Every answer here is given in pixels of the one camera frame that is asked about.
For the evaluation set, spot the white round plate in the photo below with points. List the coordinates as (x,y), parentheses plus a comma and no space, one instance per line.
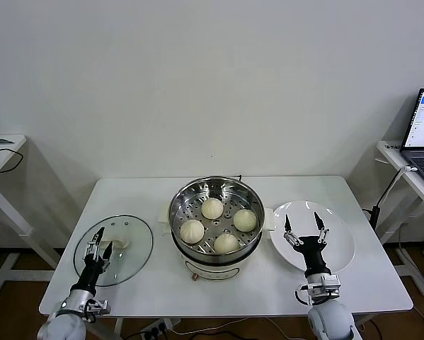
(303,212)

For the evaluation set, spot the white table leg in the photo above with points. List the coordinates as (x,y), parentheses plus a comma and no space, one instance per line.
(118,326)
(362,320)

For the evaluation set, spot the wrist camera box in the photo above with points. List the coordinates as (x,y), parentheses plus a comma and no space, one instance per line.
(331,283)
(100,306)

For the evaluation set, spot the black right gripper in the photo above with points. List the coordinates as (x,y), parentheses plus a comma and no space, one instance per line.
(312,253)

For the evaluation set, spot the black power adapter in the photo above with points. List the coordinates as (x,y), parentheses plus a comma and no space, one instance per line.
(374,214)

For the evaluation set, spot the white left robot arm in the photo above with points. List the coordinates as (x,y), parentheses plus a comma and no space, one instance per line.
(63,327)

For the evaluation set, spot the white side desk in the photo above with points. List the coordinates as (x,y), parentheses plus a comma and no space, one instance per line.
(17,141)
(392,154)

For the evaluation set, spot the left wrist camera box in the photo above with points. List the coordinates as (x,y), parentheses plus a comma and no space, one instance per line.
(100,306)

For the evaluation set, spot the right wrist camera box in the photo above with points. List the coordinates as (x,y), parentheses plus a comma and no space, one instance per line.
(331,283)

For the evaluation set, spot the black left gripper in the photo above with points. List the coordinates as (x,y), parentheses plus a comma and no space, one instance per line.
(91,274)

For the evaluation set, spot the white power strip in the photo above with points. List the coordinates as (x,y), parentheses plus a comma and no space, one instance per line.
(156,329)

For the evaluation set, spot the white electric cooker base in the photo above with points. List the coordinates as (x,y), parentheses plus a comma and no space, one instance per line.
(211,269)

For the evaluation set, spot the white steamed baozi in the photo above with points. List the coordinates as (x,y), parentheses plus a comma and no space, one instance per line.
(192,231)
(212,208)
(226,243)
(245,219)

